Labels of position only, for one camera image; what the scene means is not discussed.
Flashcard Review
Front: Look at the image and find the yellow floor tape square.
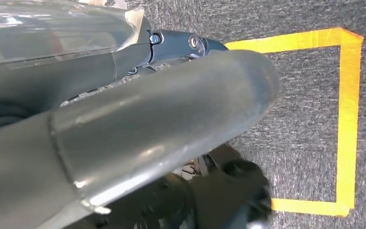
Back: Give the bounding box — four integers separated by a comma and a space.
224, 27, 364, 218

